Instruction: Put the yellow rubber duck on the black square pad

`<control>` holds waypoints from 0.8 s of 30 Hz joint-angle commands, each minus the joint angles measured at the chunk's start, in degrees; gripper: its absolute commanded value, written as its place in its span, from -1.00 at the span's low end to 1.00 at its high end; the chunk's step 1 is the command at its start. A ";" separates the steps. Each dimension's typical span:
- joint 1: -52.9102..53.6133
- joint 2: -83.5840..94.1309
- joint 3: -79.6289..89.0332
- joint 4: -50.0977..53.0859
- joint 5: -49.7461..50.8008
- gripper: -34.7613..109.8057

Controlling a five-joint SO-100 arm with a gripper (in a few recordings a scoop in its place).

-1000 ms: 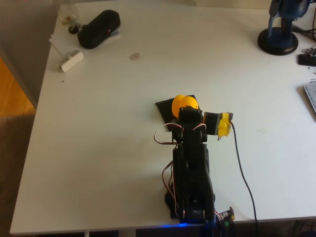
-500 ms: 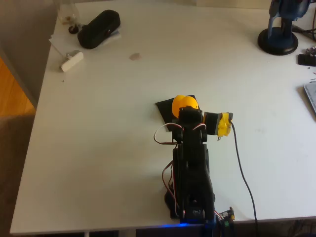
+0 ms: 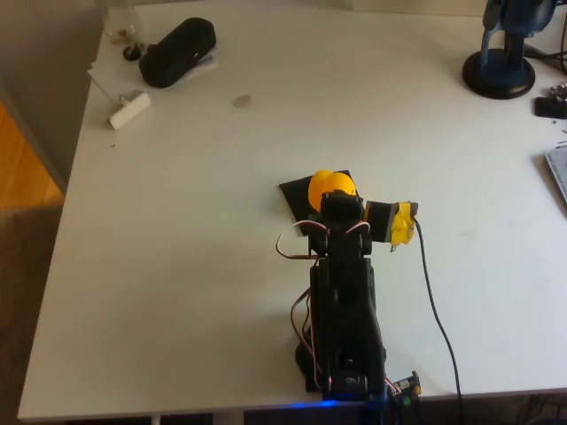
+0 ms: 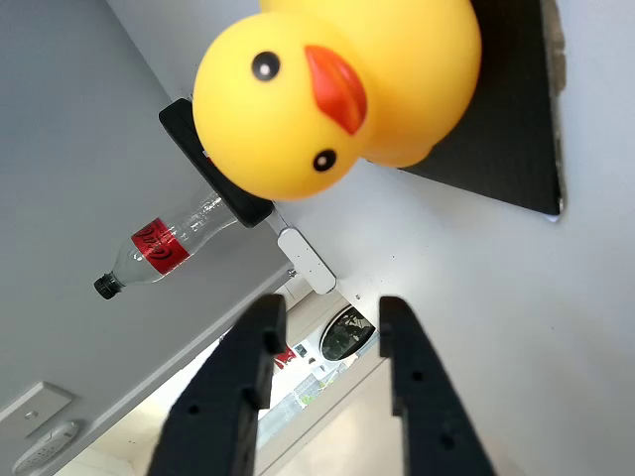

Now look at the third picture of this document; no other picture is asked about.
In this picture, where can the white paper sheets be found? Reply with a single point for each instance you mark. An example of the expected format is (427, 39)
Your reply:
(115, 75)

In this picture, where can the black square mat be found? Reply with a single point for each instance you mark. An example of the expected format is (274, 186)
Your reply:
(294, 199)

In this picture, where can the small black phone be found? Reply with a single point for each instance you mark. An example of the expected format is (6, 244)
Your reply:
(551, 107)

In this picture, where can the yellow rubber duck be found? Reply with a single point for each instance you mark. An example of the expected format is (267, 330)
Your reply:
(328, 183)

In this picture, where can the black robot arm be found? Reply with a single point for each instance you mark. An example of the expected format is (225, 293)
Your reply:
(350, 310)

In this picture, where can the clear glass flask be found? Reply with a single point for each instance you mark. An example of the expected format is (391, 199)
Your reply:
(121, 31)

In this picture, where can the black camera with yellow tape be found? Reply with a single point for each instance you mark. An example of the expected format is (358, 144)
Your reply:
(376, 219)

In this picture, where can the white power adapter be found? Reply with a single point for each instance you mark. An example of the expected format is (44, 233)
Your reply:
(130, 110)

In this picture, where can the black oblong speaker case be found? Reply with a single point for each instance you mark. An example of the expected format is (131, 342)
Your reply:
(177, 53)

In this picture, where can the blue microphone on black base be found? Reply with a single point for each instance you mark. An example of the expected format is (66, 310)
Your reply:
(498, 75)

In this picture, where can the small black round cap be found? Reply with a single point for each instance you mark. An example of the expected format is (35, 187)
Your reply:
(131, 53)

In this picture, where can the small electronics part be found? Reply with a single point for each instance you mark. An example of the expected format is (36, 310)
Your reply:
(559, 90)

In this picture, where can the grey laptop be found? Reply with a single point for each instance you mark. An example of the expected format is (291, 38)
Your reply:
(559, 170)

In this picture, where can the small controller circuit board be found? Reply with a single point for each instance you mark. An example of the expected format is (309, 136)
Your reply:
(405, 387)

